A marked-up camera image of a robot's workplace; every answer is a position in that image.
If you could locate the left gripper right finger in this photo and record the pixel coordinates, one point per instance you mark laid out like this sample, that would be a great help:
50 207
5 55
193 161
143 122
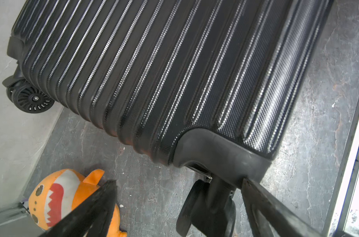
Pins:
268 217

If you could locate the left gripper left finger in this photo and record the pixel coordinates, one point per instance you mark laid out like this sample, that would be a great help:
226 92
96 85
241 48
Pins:
97 216

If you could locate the black hard-shell suitcase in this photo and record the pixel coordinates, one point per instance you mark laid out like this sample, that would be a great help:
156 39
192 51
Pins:
208 85

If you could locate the orange shark plush toy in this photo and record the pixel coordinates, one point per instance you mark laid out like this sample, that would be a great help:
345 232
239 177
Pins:
59 194

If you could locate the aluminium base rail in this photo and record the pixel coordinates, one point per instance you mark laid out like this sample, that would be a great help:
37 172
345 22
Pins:
343 214

